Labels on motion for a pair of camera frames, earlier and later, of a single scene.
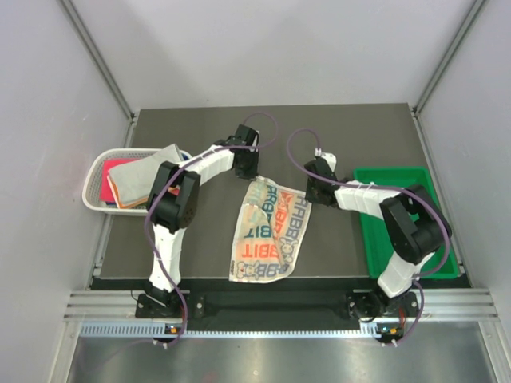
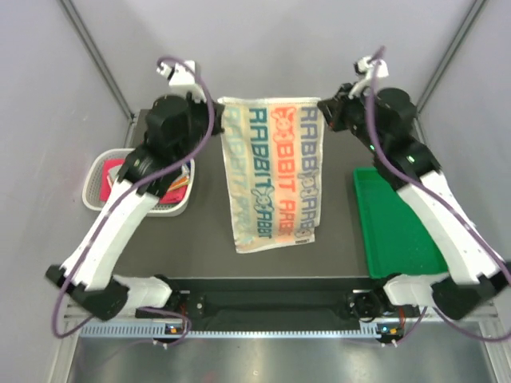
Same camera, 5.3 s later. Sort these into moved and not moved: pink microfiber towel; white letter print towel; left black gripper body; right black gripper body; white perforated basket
Moved: white letter print towel; right black gripper body; left black gripper body
Not moved: white perforated basket; pink microfiber towel
